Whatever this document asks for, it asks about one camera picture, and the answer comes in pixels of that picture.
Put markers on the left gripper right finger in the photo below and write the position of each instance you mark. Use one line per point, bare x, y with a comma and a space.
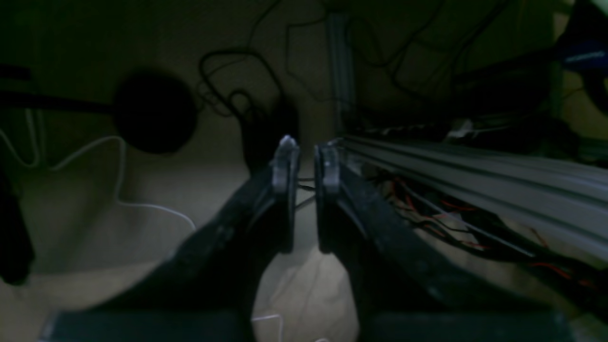
390, 268

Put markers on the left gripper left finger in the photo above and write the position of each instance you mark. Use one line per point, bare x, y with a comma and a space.
220, 265

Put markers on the black round stand base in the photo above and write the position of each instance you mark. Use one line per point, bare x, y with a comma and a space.
154, 111

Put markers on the aluminium extrusion rail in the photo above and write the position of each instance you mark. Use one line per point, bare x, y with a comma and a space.
566, 200

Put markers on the aluminium frame post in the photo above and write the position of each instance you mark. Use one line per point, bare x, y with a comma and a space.
342, 71

